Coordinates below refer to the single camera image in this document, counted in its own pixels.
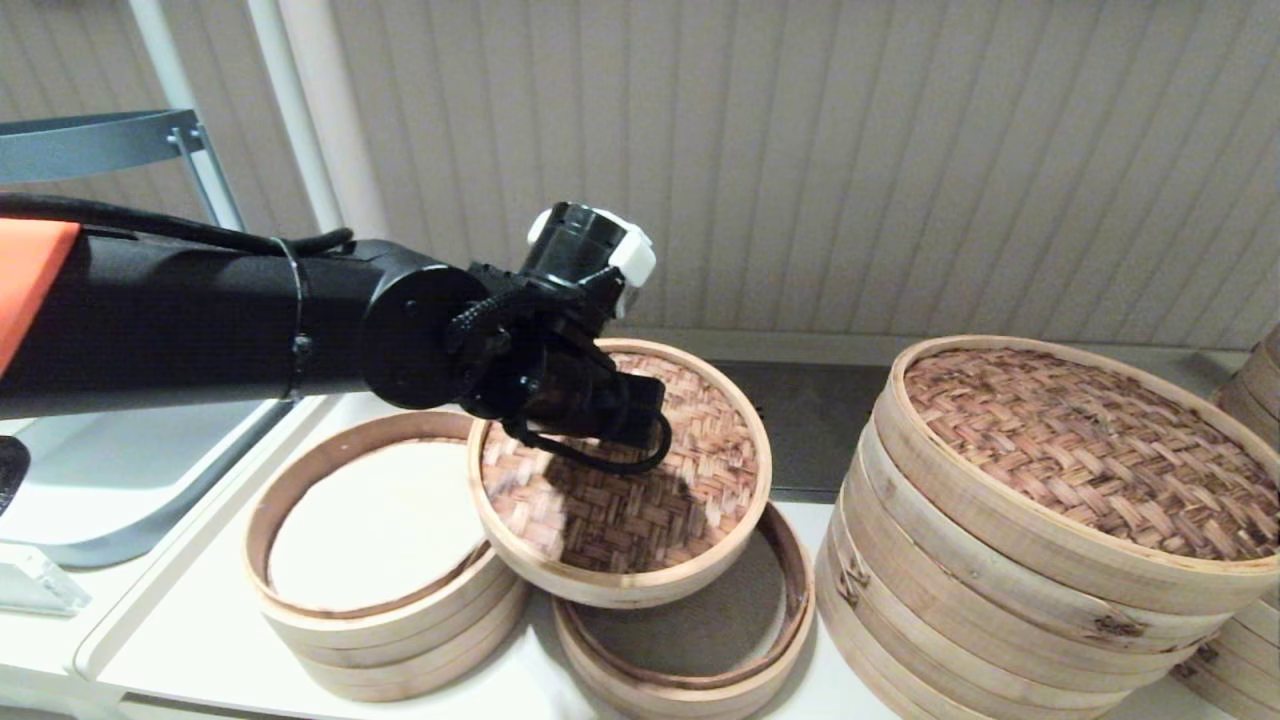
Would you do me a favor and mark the large bamboo steamer basket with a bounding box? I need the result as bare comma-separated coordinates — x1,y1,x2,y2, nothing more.
845,420,1226,691
818,520,1131,720
1210,320,1280,461
1168,590,1280,720

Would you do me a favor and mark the stainless steel vent plate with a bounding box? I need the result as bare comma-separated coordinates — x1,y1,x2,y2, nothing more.
715,360,891,496

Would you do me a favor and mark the black cable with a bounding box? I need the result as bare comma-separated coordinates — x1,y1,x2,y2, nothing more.
0,192,673,476

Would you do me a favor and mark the thick white pole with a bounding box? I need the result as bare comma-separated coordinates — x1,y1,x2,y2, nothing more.
250,0,346,236

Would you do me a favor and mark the grey metal cart upright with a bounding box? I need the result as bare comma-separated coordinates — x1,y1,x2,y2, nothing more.
170,125,246,233

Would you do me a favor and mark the thin white pole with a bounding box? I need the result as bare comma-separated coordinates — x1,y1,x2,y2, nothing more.
128,0,196,111

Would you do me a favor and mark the clear acrylic block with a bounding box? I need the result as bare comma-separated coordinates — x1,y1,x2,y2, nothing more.
0,545,93,616

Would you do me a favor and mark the small woven bamboo lid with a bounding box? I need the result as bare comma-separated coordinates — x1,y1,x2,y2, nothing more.
467,338,774,609

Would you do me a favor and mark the grey cart tray, empty rim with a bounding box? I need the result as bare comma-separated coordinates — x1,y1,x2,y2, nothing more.
0,110,206,186

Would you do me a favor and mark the white cloth steamer liner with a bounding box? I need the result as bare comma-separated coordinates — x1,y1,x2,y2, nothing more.
268,438,493,613

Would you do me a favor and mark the grey cart tray, white inside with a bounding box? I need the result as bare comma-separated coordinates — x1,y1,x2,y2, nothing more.
0,395,301,569

